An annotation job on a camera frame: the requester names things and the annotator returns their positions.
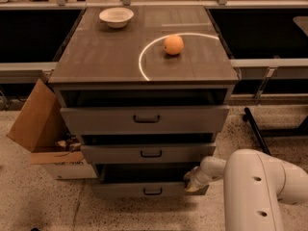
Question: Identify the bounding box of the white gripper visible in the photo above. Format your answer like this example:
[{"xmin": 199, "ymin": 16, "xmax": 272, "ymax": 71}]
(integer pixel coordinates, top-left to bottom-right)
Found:
[{"xmin": 183, "ymin": 167, "xmax": 223, "ymax": 193}]

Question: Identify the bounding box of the grey bottom drawer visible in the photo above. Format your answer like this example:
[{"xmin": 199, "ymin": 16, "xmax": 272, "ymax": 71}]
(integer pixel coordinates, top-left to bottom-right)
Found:
[{"xmin": 92, "ymin": 162, "xmax": 208, "ymax": 197}]

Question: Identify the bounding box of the grey drawer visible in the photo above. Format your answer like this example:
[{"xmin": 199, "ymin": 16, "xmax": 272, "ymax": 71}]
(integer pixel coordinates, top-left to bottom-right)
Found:
[
  {"xmin": 81, "ymin": 142, "xmax": 216, "ymax": 164},
  {"xmin": 92, "ymin": 162, "xmax": 208, "ymax": 197},
  {"xmin": 61, "ymin": 105, "xmax": 229, "ymax": 135}
]

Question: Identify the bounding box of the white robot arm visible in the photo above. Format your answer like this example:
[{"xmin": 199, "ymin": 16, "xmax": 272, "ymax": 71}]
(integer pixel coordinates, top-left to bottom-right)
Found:
[{"xmin": 184, "ymin": 149, "xmax": 308, "ymax": 231}]

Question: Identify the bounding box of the grey top drawer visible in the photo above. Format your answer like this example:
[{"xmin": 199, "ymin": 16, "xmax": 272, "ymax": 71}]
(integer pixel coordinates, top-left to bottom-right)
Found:
[{"xmin": 61, "ymin": 105, "xmax": 229, "ymax": 135}]

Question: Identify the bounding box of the grey middle drawer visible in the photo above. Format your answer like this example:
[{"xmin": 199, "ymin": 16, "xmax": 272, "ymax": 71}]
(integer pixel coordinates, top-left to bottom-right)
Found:
[{"xmin": 81, "ymin": 142, "xmax": 216, "ymax": 164}]

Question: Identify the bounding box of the grey drawer cabinet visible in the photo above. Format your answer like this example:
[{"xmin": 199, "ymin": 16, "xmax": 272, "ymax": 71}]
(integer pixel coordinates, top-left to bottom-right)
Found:
[{"xmin": 48, "ymin": 5, "xmax": 241, "ymax": 187}]

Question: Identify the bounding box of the open cardboard box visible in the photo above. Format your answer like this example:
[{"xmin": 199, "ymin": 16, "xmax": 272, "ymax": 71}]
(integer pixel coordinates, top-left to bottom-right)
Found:
[{"xmin": 7, "ymin": 80, "xmax": 96, "ymax": 180}]

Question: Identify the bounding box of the orange fruit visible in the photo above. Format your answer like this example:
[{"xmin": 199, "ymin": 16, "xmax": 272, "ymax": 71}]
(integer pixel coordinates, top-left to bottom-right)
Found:
[{"xmin": 164, "ymin": 35, "xmax": 184, "ymax": 56}]

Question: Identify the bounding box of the white bowl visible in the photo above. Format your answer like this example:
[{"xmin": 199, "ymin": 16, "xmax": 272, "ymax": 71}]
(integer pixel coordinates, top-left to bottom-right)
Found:
[{"xmin": 99, "ymin": 8, "xmax": 134, "ymax": 29}]

